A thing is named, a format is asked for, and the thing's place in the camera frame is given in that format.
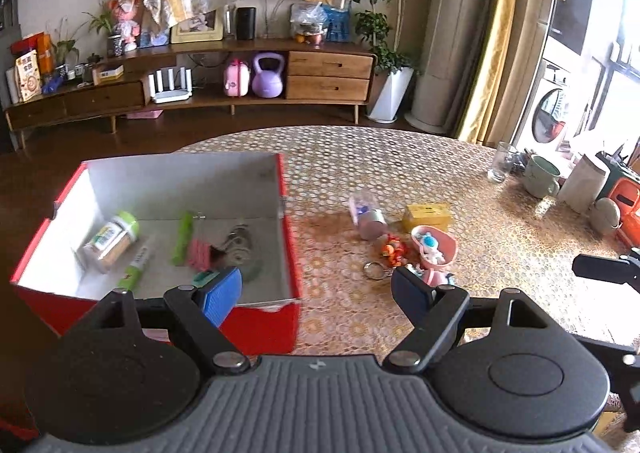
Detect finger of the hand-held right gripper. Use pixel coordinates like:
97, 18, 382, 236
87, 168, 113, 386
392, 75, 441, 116
572, 253, 640, 294
570, 333, 640, 370

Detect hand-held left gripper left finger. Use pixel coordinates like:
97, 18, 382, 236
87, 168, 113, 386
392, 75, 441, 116
92, 267, 251, 376

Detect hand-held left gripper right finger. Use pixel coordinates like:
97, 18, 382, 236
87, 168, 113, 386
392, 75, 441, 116
381, 267, 546, 376

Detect pink toy figurine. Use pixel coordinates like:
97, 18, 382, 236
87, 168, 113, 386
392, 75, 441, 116
407, 264, 456, 286

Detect pink binder clip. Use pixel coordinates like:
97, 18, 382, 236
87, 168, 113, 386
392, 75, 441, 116
187, 239, 215, 268

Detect pink toy dish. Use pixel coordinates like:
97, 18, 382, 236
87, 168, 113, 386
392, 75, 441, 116
411, 225, 458, 268

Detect light green tube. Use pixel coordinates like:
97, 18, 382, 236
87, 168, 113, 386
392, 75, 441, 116
171, 212, 196, 266

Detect small clear jar silver lid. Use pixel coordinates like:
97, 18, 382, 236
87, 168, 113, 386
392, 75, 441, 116
350, 190, 390, 240

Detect white and green marker pen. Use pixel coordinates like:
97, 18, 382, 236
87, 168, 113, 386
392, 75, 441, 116
122, 243, 153, 291

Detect red cardboard box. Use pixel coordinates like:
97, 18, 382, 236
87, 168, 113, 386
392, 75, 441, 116
10, 152, 302, 356

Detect clear jar with green lid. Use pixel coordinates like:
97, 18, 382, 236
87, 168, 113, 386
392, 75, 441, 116
82, 213, 138, 274

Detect white and blue toy figure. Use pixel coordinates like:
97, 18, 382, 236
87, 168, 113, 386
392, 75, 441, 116
417, 232, 446, 264

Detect grey egg-shaped container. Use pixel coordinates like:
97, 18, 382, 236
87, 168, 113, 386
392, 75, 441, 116
590, 197, 622, 235

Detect orange plastic container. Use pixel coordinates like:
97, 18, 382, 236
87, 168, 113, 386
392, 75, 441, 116
612, 177, 640, 244

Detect white cylindrical canister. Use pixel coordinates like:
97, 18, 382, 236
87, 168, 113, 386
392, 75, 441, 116
557, 153, 611, 214

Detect dark green utensil holder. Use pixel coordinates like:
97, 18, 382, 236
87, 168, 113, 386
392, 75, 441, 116
597, 143, 640, 184

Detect green mug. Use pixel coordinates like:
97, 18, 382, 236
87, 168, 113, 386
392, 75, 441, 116
523, 155, 562, 198

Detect clear drinking glass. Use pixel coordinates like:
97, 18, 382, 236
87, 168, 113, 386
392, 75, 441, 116
487, 142, 518, 184

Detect white washing machine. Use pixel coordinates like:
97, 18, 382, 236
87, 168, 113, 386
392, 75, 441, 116
515, 58, 576, 154

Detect wooden media cabinet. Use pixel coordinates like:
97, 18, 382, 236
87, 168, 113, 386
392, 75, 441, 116
5, 38, 377, 151

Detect white planter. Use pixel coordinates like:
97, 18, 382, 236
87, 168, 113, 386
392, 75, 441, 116
367, 67, 415, 124

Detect white router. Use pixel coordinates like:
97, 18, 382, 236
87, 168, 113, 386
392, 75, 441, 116
147, 68, 194, 104

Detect pink toy suitcase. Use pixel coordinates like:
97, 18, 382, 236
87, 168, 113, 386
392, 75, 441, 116
223, 58, 251, 97

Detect purple kettlebell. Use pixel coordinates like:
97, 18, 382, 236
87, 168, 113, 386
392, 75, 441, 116
251, 53, 287, 98

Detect light wooden drawer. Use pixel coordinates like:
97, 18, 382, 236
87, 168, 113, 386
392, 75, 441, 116
287, 76, 371, 100
288, 52, 373, 78

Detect yellow curtain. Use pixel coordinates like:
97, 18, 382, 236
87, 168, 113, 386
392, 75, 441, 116
457, 0, 561, 146

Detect yellow and white small box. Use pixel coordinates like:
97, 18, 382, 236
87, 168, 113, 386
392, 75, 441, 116
92, 64, 125, 85

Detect beige standing air conditioner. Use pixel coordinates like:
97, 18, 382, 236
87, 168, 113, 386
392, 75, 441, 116
405, 0, 493, 134

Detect small potted plant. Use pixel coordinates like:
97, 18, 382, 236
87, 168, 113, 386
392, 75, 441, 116
82, 0, 125, 58
50, 18, 81, 81

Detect black speaker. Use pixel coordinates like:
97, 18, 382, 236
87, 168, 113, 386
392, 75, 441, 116
235, 7, 257, 40

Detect blue bag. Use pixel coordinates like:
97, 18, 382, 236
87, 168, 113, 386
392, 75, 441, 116
322, 4, 353, 42

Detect clear plastic bag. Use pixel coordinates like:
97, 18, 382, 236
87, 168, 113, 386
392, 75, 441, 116
290, 2, 328, 44

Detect pink doll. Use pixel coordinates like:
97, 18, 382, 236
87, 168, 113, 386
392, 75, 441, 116
111, 0, 147, 52

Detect brown and white snack box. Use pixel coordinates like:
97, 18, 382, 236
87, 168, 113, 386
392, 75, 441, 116
14, 50, 43, 102

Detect orange box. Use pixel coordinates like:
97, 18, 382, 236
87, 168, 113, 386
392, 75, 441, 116
11, 32, 55, 74

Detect black cabinet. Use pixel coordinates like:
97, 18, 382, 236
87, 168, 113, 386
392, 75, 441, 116
0, 0, 21, 154

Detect orange bead keychain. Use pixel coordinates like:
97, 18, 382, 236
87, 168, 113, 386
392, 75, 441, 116
362, 235, 407, 281

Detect yellow picture frame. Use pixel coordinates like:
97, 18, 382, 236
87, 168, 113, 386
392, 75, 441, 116
170, 10, 224, 44

